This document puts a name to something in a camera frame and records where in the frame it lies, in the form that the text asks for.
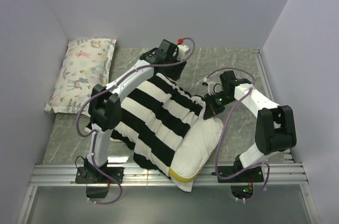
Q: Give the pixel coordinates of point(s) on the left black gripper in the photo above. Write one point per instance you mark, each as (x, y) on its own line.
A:
(177, 74)

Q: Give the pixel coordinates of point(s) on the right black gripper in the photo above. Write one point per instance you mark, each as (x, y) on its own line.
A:
(211, 109)

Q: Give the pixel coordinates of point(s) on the white pillow yellow edge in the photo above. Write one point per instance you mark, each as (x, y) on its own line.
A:
(196, 148)

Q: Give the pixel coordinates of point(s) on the black white striped pillowcase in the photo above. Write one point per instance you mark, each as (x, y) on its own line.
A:
(156, 116)

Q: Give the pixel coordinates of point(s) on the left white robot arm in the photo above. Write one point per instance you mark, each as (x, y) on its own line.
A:
(105, 103)

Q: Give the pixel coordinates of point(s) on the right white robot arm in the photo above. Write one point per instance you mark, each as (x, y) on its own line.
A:
(275, 126)

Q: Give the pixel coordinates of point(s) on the floral patterned pillow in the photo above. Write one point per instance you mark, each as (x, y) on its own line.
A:
(86, 63)

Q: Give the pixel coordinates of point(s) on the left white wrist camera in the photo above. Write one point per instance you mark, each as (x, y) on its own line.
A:
(184, 50)

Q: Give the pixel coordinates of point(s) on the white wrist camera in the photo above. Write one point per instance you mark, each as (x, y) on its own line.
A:
(211, 86)
(184, 50)

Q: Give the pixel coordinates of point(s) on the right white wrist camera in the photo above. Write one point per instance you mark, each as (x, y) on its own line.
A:
(211, 86)

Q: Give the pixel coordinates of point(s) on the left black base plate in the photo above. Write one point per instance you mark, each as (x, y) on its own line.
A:
(88, 176)

